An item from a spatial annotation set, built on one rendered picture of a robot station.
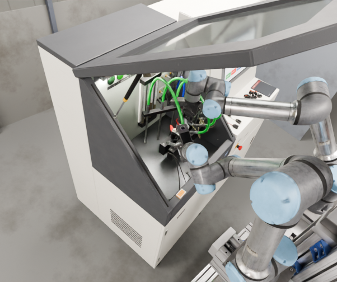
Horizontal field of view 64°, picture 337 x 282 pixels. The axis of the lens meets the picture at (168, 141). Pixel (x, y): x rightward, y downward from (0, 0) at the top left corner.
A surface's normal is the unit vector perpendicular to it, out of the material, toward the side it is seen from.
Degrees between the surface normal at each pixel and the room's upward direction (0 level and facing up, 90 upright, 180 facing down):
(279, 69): 82
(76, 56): 0
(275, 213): 83
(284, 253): 8
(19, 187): 0
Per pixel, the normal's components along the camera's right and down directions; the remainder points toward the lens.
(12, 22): 0.66, 0.61
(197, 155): 0.11, 0.07
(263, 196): -0.85, 0.20
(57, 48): 0.12, -0.66
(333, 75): -0.72, 0.34
